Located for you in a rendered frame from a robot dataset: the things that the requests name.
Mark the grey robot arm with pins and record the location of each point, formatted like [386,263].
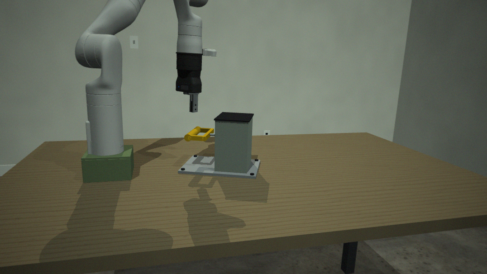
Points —
[97,47]

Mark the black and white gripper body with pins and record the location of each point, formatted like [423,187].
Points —
[189,63]

